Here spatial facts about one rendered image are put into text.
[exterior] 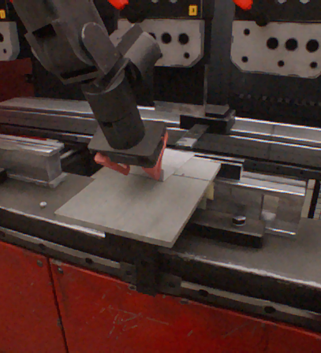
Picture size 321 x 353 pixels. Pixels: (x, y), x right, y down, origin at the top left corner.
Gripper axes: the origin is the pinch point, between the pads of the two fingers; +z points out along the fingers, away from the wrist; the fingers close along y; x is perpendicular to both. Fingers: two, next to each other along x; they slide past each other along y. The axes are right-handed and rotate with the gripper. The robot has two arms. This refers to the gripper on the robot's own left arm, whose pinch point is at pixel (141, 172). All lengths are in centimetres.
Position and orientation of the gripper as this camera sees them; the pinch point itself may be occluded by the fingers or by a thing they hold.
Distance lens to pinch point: 57.7
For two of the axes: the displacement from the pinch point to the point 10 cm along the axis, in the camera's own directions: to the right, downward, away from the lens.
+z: 2.1, 5.7, 7.9
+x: -3.1, 8.1, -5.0
